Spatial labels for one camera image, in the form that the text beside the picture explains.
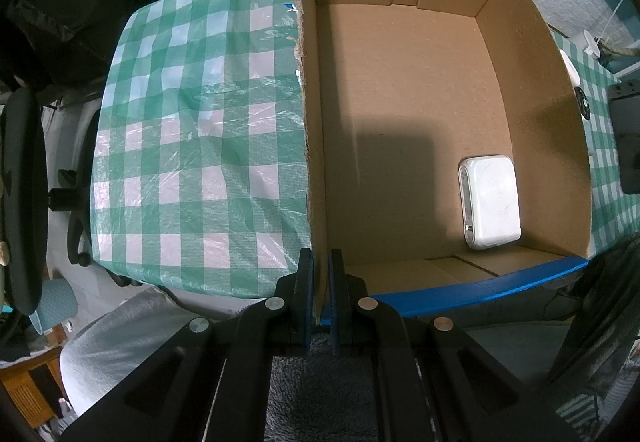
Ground black filament spool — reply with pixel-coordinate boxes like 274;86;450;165
575;87;592;122

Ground teal stool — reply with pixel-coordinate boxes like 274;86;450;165
29;279;79;336

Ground wooden furniture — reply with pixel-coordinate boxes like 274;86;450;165
0;322;69;429

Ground black chair base with wheels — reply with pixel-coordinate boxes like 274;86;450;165
48;167;143;289

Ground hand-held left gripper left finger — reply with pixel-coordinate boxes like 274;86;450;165
60;248;314;442

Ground green checkered tablecloth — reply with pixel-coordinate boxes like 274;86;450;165
90;0;640;300

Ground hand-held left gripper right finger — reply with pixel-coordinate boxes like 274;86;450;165
330;249;581;442

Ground dark grey fleece cloth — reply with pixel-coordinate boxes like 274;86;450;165
264;336;387;442

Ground dark striped cloth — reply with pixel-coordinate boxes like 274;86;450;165
542;232;640;442

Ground white power bank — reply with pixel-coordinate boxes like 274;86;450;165
457;154;522;251

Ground white rounded charger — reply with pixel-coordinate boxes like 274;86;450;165
560;49;582;88

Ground white cable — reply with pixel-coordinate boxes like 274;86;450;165
602;0;630;45

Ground cardboard box with blue edge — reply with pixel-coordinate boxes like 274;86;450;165
295;0;593;327

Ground white plastic holder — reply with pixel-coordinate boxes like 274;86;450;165
579;30;605;59

